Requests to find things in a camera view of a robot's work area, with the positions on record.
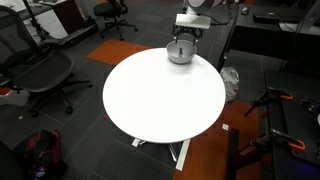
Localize computer mouse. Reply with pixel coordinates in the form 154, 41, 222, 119
241, 7, 249, 15

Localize dark marker with teal cap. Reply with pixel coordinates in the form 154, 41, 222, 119
179, 48, 183, 57

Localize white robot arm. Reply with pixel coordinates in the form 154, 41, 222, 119
172, 0, 223, 43

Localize black mesh office chair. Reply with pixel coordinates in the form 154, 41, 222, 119
0, 5, 93, 117

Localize black swivel chair background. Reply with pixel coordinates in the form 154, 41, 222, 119
93, 0, 138, 41

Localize black electric scooter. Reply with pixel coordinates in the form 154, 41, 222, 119
22, 0, 97, 46

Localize black keyboard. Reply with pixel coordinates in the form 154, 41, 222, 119
253, 13, 280, 24

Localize black robot mounting stand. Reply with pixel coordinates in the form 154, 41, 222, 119
265, 70, 320, 180

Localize black desk with items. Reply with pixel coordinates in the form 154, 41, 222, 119
216, 4, 320, 71

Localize orange handled clamp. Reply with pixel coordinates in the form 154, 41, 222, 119
251, 128, 306, 151
244, 87, 293, 117

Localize upper orange handled clamp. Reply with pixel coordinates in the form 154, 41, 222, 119
244, 87, 293, 117

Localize lower orange handled clamp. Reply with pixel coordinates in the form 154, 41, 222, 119
251, 128, 306, 151

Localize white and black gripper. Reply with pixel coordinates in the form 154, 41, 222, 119
172, 14, 211, 46

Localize red black backpack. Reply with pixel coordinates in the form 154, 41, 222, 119
13, 130, 67, 180

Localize white plastic bag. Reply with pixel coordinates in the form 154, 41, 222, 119
220, 67, 240, 102

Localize white table base legs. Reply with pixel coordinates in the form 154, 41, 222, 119
131, 137, 192, 172

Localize grey bowl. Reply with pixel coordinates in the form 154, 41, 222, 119
166, 40, 197, 64

